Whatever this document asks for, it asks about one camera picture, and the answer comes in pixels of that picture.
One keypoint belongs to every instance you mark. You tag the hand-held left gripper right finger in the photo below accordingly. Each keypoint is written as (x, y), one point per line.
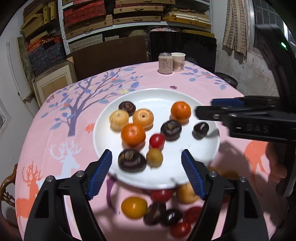
(193, 173)

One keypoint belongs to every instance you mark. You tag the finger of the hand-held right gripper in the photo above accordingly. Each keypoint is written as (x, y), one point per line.
(208, 113)
(226, 102)

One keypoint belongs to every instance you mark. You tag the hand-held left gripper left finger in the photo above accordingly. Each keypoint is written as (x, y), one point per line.
(100, 176)

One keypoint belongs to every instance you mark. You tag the dark plum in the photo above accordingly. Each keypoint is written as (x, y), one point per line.
(155, 214)
(172, 217)
(200, 130)

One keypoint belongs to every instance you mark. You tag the orange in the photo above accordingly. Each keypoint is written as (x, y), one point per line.
(180, 111)
(133, 134)

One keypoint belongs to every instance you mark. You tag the dark purple mangosteen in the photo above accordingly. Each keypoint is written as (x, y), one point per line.
(131, 161)
(127, 107)
(171, 130)

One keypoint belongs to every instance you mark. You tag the yellow-green tomato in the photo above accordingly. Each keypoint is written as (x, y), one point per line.
(231, 175)

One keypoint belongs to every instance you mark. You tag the small yellow-brown fruit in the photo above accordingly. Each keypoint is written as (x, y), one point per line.
(154, 157)

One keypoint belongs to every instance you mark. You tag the yellow tomato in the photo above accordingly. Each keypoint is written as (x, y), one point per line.
(134, 207)

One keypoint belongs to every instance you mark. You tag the white oval plate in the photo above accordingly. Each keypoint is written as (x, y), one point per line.
(150, 102)

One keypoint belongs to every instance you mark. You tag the golden orange apple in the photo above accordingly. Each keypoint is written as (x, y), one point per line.
(143, 118)

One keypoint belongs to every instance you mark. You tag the person's right hand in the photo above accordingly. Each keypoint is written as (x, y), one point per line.
(277, 166)

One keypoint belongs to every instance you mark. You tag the black wheel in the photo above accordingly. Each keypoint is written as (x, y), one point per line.
(227, 80)

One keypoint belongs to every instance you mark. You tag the pink deer print tablecloth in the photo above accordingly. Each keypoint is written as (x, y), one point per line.
(69, 143)

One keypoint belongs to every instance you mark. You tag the paper cup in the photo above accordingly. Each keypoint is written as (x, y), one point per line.
(178, 62)

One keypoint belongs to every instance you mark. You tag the black flat panel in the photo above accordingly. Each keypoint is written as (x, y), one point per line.
(196, 51)

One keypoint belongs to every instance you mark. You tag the pink drink can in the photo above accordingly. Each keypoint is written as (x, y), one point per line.
(165, 63)

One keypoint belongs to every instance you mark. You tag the hanging woven strip mat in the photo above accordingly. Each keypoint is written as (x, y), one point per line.
(235, 27)

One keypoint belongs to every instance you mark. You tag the carved wooden chair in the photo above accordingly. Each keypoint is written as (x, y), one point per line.
(7, 183)

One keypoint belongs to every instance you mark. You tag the pink cloth bundle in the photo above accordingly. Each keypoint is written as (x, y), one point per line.
(161, 28)

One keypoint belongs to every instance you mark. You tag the window with metal mesh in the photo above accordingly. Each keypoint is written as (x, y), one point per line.
(266, 11)

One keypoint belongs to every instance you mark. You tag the beige framed panel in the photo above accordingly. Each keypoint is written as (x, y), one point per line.
(53, 81)

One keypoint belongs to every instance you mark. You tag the white framed window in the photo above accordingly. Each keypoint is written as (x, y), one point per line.
(3, 120)

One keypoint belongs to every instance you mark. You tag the brown board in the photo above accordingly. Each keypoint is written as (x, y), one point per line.
(104, 60)

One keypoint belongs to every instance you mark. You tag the pile of patterned boxes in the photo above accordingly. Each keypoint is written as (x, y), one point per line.
(46, 53)

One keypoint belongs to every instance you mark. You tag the stacks of flat woven boxes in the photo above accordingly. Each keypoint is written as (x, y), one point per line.
(87, 25)

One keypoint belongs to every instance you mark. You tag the white metal shelf rack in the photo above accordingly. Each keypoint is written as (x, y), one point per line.
(60, 23)

